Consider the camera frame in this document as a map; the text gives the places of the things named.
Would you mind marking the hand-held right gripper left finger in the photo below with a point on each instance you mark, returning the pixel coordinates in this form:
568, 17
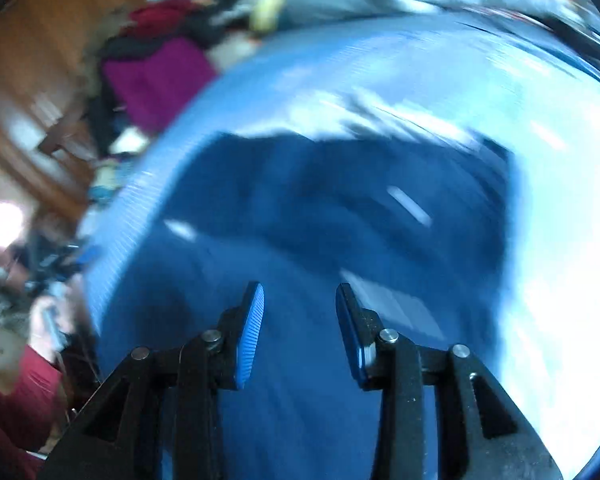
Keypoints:
250, 340

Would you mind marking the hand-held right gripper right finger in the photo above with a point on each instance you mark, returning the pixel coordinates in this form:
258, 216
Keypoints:
347, 340

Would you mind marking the dark navy garment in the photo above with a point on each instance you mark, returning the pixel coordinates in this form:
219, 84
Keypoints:
300, 210

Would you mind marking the person's left hand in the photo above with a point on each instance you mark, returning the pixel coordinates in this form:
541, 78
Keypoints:
42, 327

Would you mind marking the purple cloth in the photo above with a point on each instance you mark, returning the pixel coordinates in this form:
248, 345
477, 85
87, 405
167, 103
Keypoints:
155, 80

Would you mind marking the blue checked star bedsheet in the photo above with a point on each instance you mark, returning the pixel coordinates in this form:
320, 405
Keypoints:
380, 70

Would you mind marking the dark red cloth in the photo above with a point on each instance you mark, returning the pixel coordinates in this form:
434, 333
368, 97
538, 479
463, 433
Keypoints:
165, 15

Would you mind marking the pale yellow bag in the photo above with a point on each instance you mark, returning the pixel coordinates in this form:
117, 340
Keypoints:
267, 7

